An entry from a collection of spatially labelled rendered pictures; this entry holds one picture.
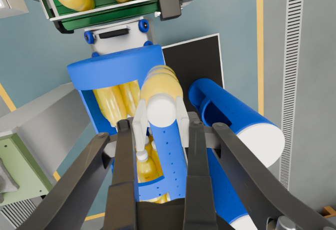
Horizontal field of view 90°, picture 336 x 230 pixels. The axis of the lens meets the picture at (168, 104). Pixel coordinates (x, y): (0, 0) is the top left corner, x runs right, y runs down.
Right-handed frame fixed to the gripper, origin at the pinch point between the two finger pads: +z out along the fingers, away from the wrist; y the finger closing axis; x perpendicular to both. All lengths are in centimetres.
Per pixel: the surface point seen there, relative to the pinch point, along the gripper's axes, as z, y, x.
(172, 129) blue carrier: 31.5, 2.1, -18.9
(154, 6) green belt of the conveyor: 57, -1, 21
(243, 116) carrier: 56, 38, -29
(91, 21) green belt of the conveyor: 56, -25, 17
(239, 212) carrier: 53, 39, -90
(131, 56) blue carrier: 25.1, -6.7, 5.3
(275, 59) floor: 155, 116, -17
